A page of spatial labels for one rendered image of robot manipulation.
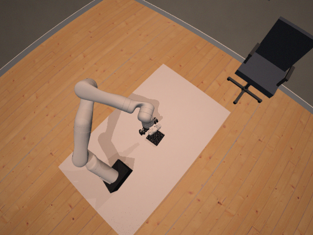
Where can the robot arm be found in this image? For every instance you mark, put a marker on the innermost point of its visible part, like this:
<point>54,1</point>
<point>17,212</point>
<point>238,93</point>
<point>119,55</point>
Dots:
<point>89,93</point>

